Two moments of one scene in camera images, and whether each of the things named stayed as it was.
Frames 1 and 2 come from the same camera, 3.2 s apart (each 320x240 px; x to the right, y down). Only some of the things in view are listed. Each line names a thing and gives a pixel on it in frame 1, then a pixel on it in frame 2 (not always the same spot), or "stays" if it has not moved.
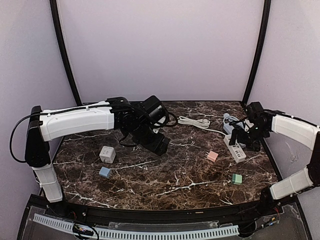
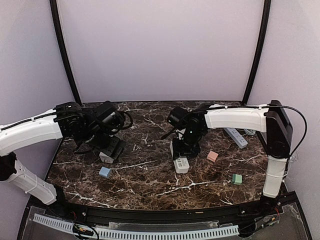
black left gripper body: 140,135 to 95,139
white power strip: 236,150 to 181,164
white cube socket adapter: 107,154 stays
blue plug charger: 104,172 stays
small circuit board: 76,229 stays
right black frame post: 267,8 stays
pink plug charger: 212,156 stays
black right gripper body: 252,139 to 188,146
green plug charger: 236,179 stays
